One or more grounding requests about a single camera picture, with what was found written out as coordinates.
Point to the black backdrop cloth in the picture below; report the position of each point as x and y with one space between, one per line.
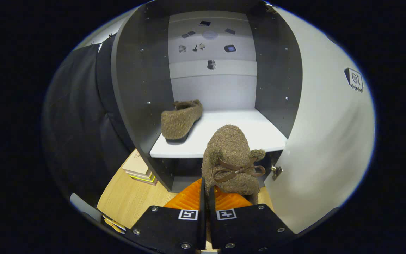
76 123

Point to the brown fuzzy shoe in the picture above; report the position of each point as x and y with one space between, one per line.
229 148
180 121

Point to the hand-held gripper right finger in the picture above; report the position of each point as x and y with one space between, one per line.
212 225

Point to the grey flat object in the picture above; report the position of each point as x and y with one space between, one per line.
83 206

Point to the dark grey shoe cabinet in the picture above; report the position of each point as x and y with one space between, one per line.
143 88

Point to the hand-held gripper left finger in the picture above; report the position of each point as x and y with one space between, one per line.
202 225

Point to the yellow and white object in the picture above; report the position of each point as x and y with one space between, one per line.
113 224

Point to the stack of books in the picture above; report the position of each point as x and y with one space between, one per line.
137 165

